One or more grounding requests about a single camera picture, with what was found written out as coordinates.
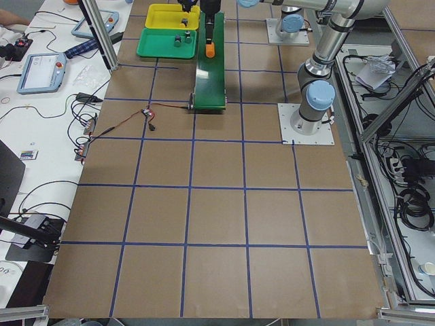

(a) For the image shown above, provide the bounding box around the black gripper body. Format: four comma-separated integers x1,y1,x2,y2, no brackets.
200,0,222,24
178,0,198,12

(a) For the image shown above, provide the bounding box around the yellow push button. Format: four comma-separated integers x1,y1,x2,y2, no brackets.
180,18,188,28

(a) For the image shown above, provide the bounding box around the plain orange cylinder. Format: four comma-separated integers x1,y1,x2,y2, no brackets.
205,43,215,58

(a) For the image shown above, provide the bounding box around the green push button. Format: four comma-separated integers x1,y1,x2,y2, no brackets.
174,35,182,47
184,31,192,43

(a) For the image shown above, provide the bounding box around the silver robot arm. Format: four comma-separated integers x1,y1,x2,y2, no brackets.
269,0,389,135
200,1,307,37

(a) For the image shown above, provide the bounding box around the yellow tray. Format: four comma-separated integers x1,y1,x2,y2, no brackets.
145,3,201,30

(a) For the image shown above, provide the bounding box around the green tray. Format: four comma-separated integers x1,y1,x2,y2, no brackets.
137,28,198,59

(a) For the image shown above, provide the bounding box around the green conveyor belt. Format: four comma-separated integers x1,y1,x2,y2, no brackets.
189,12,226,111

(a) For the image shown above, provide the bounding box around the blue teach pendant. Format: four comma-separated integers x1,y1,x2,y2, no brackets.
71,10,121,39
16,52,67,94

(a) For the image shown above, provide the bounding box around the blue plaid umbrella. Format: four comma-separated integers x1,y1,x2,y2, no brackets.
64,39,98,59

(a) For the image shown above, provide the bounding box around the small controller circuit board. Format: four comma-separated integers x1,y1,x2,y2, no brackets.
141,109,155,121

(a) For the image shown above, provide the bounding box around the black power adapter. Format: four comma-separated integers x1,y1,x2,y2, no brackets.
75,92,103,103

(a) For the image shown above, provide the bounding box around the aluminium frame post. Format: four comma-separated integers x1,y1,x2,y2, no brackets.
78,0,119,71

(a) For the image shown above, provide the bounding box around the red black wire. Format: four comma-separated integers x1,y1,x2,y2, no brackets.
90,103,191,140

